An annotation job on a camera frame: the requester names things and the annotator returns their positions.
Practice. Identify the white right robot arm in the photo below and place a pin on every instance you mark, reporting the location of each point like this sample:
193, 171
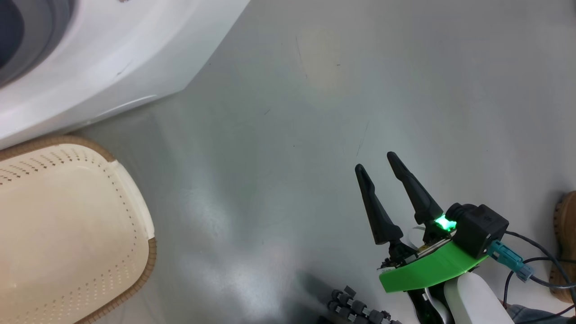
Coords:
472, 301

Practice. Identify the cream perforated laundry basket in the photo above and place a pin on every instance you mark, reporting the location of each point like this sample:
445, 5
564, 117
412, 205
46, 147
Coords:
67, 234

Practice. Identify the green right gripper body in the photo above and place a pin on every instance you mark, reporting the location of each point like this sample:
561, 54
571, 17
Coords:
427, 270

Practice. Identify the brown shoe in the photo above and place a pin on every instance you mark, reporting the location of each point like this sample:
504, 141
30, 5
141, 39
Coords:
567, 247

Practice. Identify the white front-load washing machine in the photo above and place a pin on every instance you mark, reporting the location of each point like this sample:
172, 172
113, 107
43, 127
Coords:
135, 45

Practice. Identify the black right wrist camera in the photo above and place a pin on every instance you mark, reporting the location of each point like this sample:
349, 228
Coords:
481, 229

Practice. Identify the blue jeans leg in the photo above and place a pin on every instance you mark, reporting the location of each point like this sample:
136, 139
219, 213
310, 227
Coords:
526, 315

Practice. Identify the grey rubber door gasket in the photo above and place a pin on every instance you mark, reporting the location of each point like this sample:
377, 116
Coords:
40, 27

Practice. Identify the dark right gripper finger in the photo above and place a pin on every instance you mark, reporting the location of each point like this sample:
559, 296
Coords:
418, 198
380, 216

